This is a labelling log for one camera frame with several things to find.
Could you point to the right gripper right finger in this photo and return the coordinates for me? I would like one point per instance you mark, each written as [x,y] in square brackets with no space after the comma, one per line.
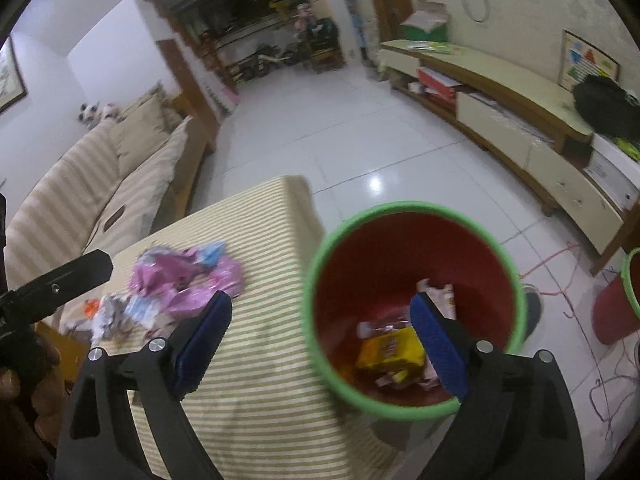
[516,419]

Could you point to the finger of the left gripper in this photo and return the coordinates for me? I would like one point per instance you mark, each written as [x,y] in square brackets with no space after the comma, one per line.
[41,297]

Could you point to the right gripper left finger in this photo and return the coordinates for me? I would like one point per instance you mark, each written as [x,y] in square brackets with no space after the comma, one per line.
[99,439]

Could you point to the white blue medicine box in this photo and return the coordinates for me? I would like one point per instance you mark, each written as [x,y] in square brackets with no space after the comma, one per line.
[143,310]

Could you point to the pink wrapper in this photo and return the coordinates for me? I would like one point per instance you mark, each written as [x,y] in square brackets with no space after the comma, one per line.
[183,286]

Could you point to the blue white wrapper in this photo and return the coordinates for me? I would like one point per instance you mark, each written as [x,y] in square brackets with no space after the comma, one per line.
[210,253]

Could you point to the green rimmed red trash bin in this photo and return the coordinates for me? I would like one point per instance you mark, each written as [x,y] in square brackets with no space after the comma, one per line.
[367,269]

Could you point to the person's left hand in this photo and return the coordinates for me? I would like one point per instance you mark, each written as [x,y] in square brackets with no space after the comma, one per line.
[32,398]

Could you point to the grey shoe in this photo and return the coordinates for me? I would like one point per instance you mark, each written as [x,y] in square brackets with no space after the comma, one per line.
[534,306]

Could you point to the yellow snack bag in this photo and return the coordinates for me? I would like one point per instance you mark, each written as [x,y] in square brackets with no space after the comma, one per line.
[392,352]

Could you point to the beige striped sofa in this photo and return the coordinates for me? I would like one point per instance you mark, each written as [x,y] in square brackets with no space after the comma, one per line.
[89,200]

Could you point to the yellow checkered tablecloth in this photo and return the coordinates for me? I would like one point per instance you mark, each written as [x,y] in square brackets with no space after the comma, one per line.
[261,411]

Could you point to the panda plush toy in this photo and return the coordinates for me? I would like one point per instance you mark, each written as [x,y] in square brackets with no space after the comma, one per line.
[91,115]

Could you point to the beige sofa cushion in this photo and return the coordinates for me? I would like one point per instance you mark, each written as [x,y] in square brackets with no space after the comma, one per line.
[142,133]

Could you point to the white box on cabinet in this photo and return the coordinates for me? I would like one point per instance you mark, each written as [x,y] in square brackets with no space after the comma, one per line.
[614,171]

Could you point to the cream wooden TV cabinet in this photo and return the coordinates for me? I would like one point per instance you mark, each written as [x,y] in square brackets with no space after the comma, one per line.
[529,123]

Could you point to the black bag on cabinet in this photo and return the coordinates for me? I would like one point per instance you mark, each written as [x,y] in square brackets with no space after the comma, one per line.
[607,108]

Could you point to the red folder in cabinet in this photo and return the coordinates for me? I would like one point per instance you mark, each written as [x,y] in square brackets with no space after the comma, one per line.
[441,84]

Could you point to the chinese checkers board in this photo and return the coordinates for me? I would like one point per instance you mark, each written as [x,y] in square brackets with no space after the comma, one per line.
[580,59]

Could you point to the wooden chair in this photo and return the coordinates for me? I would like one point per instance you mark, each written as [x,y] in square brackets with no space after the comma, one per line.
[320,46]

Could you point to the green cardboard box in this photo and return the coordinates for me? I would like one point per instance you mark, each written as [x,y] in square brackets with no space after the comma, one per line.
[429,22]

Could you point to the pink wire hanger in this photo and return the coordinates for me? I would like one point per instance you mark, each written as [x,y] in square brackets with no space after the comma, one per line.
[561,290]

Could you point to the framed wall picture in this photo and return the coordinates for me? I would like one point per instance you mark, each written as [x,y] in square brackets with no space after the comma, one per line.
[12,87]

